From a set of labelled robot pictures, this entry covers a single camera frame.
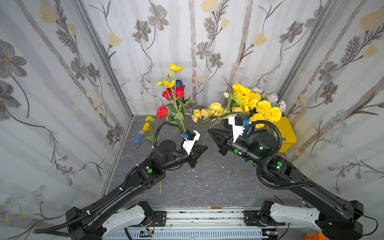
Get orange object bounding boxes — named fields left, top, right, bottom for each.
left=304, top=232, right=330, bottom=240

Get yellow poppy flower stem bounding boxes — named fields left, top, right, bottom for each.
left=141, top=115, right=163, bottom=195

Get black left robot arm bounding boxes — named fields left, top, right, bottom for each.
left=33, top=130, right=208, bottom=240

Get yellow marigold bouquet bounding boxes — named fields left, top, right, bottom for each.
left=250, top=100, right=282, bottom=123

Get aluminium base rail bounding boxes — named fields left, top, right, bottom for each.
left=79, top=205, right=331, bottom=240

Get small green fallen leaf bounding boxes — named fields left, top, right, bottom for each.
left=227, top=167, right=234, bottom=175

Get yellow rose bunch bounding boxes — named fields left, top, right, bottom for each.
left=192, top=103, right=244, bottom=130

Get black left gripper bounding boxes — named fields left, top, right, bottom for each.
left=160, top=143, right=208, bottom=173

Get yellow lidded box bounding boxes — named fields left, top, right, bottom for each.
left=274, top=117, right=297, bottom=153

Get black vase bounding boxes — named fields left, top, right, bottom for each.
left=183, top=131, right=193, bottom=141

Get blue pill organizer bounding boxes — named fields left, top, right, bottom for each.
left=133, top=130, right=145, bottom=145

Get red rose bouquet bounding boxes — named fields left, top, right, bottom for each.
left=157, top=80, right=193, bottom=133

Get small metal scissors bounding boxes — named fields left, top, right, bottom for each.
left=131, top=145, right=140, bottom=153

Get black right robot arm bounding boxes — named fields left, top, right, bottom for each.
left=208, top=120, right=366, bottom=240

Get mixed tulip sunflower bouquet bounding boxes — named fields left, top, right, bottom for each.
left=223, top=84, right=287, bottom=114

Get tall yellow poppy stem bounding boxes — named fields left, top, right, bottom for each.
left=157, top=64, right=185, bottom=91

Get yellow sunflower stem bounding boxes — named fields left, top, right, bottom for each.
left=193, top=84, right=262, bottom=127

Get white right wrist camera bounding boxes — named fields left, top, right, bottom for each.
left=228, top=115, right=251, bottom=143

